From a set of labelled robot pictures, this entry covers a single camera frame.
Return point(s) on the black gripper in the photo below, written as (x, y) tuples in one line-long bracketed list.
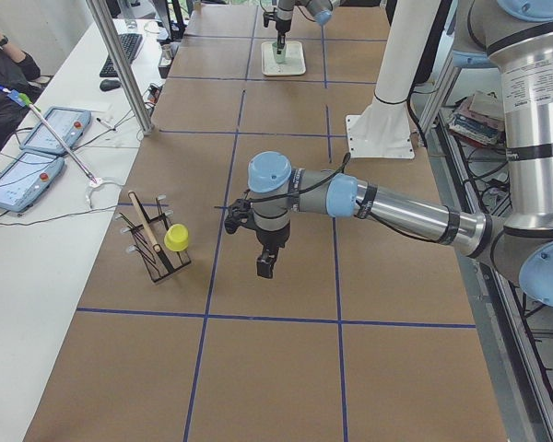
[(270, 238), (283, 17)]

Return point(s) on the aluminium frame post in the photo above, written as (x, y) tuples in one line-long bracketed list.
[(103, 19)]

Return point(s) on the pale green plastic cup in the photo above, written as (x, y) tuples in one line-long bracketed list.
[(279, 52)]

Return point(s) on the seated person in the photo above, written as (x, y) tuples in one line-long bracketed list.
[(17, 72)]

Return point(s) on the white bear print tray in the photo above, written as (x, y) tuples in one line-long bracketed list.
[(289, 62)]

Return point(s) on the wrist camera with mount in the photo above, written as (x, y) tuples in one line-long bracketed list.
[(268, 17), (240, 214)]

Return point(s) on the black wire cup rack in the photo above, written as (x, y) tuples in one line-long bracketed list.
[(148, 234)]

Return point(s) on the upper teach pendant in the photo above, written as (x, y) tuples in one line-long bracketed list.
[(69, 123)]

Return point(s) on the black computer mouse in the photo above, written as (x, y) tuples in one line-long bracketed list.
[(109, 84)]

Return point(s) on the teach pendant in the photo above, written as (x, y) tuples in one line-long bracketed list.
[(24, 181), (69, 123)]

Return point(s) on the white camera pole base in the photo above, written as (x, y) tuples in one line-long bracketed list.
[(382, 130)]

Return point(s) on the stack of books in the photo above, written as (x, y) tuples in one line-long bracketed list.
[(479, 118)]

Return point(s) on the yellow plastic cup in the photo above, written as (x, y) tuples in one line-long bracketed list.
[(177, 238)]

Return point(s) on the lower teach pendant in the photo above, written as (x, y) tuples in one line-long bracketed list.
[(24, 181)]

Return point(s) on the metal cup on desk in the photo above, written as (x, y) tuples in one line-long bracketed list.
[(166, 55)]

